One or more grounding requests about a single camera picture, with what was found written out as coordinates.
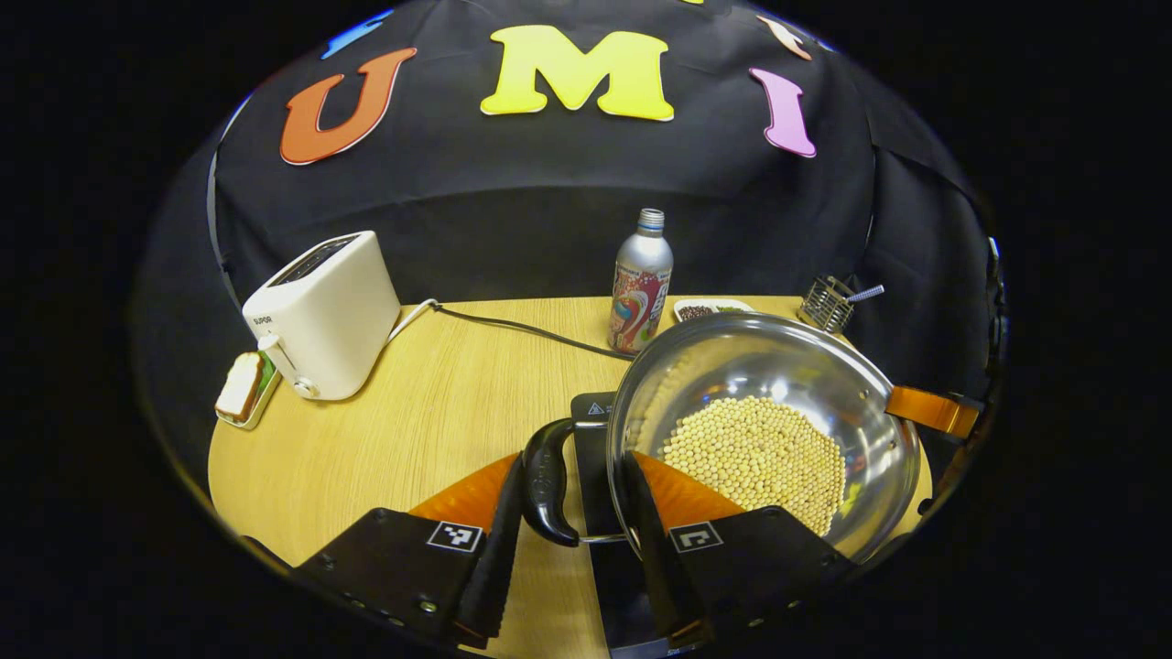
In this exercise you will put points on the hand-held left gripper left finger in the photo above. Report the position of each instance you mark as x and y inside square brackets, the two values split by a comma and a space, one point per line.
[490, 577]

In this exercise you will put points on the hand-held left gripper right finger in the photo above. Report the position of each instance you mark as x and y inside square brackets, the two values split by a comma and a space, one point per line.
[659, 577]

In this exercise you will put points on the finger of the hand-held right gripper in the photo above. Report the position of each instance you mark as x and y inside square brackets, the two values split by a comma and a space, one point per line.
[925, 410]

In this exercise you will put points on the black induction cooktop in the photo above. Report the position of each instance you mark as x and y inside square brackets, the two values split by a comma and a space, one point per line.
[595, 476]

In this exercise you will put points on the pile of soybeans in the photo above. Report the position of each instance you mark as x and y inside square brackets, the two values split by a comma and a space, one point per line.
[760, 453]

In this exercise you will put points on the white divided dish of beans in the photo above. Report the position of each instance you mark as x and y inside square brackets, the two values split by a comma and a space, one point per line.
[710, 308]

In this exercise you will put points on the silver bottle with colourful label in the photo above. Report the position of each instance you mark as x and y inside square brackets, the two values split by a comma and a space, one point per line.
[641, 293]

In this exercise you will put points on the pale green rectangular plate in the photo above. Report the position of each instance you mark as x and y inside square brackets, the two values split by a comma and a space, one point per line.
[265, 394]

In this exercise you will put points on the white toaster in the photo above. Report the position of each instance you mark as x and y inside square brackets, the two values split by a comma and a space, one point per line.
[334, 320]

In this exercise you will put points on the sandwich with lettuce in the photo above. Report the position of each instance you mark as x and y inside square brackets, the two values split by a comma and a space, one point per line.
[240, 386]

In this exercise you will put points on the black backdrop cloth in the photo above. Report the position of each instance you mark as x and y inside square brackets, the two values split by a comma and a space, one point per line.
[513, 210]

